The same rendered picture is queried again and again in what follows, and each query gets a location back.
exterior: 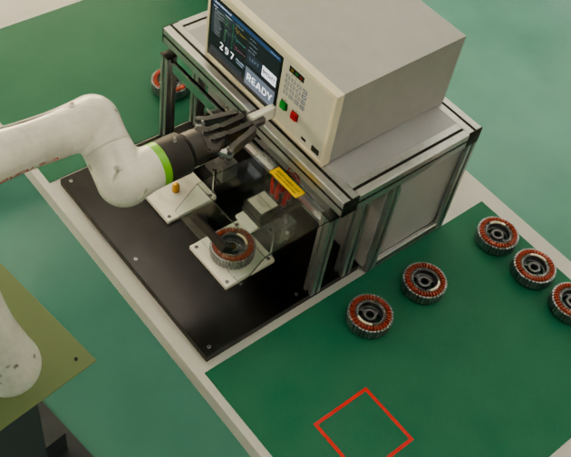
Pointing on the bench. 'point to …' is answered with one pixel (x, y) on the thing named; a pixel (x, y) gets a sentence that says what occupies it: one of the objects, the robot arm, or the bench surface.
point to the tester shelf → (340, 186)
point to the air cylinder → (219, 164)
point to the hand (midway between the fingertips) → (261, 115)
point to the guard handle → (212, 234)
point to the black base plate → (174, 292)
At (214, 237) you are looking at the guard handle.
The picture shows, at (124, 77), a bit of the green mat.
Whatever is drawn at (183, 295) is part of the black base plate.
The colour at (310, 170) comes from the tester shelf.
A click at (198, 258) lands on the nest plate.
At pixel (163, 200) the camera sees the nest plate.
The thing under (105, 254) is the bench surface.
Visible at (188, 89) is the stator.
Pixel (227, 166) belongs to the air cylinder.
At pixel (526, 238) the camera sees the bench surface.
